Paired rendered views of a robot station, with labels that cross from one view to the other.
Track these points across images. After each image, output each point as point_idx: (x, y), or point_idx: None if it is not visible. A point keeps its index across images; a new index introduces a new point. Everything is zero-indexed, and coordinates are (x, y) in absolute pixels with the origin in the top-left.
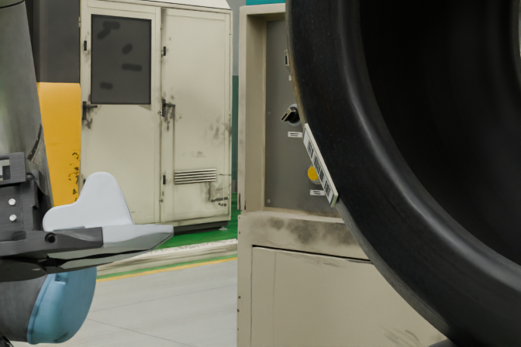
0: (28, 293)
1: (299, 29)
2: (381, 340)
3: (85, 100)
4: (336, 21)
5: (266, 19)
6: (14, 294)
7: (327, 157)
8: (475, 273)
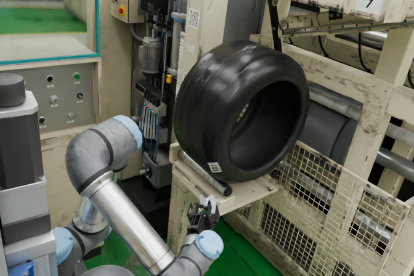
0: (106, 230)
1: (220, 146)
2: (57, 169)
3: None
4: (229, 144)
5: None
6: (103, 234)
7: (222, 166)
8: (244, 174)
